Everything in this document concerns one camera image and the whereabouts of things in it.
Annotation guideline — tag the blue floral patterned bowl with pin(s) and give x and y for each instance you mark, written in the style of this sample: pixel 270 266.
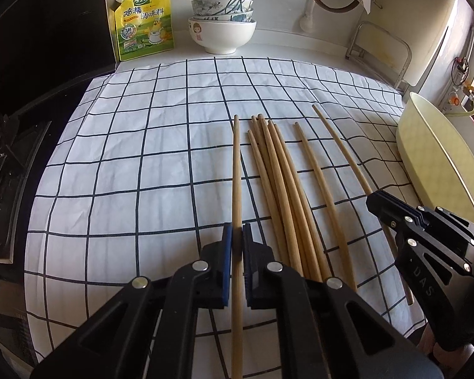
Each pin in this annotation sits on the blue floral patterned bowl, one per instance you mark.
pixel 241 15
pixel 221 4

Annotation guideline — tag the metal board rack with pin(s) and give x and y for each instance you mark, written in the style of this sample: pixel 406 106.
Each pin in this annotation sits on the metal board rack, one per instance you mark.
pixel 379 47

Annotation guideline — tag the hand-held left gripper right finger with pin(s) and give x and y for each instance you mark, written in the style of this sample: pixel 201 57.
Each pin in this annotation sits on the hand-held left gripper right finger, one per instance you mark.
pixel 248 284

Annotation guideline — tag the white black-checked cloth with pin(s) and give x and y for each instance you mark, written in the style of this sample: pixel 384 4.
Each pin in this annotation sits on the white black-checked cloth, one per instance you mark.
pixel 142 166

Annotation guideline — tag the white bowl with cartoon print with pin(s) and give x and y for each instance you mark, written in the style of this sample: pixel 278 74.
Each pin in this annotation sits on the white bowl with cartoon print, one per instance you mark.
pixel 223 35

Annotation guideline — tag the gas valve with pipe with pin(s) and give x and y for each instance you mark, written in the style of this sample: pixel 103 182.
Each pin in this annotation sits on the gas valve with pipe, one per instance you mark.
pixel 460 71

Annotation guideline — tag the yellow seasoning pouch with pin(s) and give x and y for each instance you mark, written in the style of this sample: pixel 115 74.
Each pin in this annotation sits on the yellow seasoning pouch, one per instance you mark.
pixel 144 23

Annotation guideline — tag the bunch of wooden chopsticks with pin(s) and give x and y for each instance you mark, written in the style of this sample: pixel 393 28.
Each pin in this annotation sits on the bunch of wooden chopsticks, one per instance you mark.
pixel 284 185

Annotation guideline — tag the wooden chopstick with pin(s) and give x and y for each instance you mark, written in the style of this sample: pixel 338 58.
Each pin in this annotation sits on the wooden chopstick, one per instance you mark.
pixel 339 146
pixel 237 166

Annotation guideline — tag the cream oval plastic basin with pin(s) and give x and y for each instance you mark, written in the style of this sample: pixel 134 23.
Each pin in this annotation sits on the cream oval plastic basin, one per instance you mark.
pixel 430 150

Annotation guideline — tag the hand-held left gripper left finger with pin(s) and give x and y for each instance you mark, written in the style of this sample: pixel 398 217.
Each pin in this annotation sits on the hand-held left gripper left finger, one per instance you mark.
pixel 228 252

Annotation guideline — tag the white cutting board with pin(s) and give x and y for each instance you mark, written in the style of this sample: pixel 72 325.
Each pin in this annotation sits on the white cutting board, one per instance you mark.
pixel 430 35

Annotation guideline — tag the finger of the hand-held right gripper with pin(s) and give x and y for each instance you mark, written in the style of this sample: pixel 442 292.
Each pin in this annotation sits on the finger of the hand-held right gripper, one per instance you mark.
pixel 387 215
pixel 450 223

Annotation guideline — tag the person's right hand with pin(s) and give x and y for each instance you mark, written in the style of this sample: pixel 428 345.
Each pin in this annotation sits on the person's right hand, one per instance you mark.
pixel 432 343

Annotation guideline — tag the black gas stove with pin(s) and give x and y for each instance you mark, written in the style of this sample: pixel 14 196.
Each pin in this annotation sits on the black gas stove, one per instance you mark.
pixel 8 173

